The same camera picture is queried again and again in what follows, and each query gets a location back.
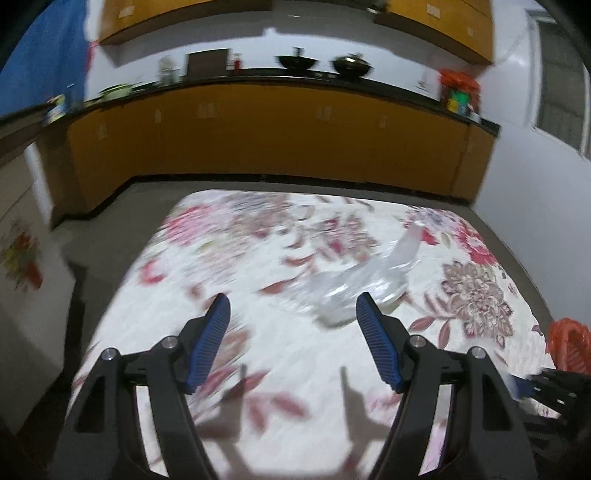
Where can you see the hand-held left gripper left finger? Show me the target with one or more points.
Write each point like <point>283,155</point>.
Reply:
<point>207,344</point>

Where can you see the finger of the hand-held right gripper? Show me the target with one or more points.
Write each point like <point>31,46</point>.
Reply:
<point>554,385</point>
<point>547,410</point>

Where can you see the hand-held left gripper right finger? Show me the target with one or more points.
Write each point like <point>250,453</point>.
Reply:
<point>378,344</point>

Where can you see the red plastic basket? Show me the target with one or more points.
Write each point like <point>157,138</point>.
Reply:
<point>570,344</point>

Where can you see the clear bubble wrap sheet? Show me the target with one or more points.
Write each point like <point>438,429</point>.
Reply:
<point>364,281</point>

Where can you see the floral tablecloth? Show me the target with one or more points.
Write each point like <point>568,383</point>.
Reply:
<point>286,360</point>

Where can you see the white cabinet with flower decal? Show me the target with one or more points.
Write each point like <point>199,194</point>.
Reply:
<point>23,295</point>

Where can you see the yellow base cabinets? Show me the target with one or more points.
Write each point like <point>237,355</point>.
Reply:
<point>258,134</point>

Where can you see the small white container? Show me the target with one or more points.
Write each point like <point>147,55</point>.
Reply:
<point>475,117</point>

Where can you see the green box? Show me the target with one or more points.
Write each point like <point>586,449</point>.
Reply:
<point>456,101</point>

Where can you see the black kitchen countertop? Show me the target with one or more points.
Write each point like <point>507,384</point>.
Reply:
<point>397,90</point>

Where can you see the green basin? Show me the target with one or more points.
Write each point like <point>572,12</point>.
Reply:
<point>115,91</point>

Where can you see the red bag on counter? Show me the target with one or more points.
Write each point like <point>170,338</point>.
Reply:
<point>457,79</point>

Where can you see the clear bag with jars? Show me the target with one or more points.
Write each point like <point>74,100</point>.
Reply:
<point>168,69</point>

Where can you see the black lidded pot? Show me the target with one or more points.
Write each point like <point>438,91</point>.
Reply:
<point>352,65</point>

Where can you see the small colourful packet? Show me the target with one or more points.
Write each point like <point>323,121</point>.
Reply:
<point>56,108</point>

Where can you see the dark wooden cutting board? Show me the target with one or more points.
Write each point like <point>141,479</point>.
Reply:
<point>207,63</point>

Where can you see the red bottle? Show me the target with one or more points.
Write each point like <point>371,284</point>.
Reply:
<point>237,64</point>

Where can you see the black wok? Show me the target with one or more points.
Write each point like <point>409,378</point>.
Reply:
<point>296,61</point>

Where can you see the window with grille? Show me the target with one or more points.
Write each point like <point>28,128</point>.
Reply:
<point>561,78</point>

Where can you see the blue hanging cloth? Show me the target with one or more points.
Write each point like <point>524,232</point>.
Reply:
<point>41,50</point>

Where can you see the corner yellow wall cabinet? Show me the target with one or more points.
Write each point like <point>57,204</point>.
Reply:
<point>443,27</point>

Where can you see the long yellow wall cabinet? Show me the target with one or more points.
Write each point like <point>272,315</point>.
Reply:
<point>184,18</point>

